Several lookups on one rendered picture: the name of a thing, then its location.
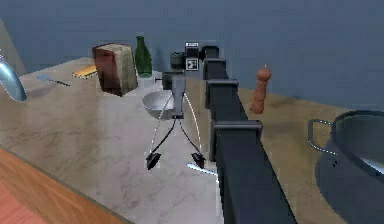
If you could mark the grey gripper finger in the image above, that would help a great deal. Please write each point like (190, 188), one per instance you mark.
(190, 141)
(164, 140)

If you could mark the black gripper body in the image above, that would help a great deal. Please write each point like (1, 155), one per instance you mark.
(178, 90)

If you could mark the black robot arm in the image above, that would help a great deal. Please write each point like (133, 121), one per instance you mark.
(240, 160)

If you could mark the silver metal bowl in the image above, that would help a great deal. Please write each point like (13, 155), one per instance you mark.
(156, 105)

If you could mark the silver knife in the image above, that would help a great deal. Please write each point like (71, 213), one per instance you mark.
(200, 168)

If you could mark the green glass bottle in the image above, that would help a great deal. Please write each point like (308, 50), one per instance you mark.
(143, 58)

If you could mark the brown bread loaf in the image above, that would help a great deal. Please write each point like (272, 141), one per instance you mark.
(115, 68)

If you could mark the brown wooden pepper mill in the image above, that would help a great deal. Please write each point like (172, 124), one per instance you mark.
(260, 91)

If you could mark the flat yellow orange block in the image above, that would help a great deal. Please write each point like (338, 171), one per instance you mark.
(85, 71)

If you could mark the silver curved tap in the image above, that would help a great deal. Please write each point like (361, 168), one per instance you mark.
(11, 81)

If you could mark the large grey cooking pot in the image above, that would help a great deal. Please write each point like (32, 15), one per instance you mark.
(350, 180)

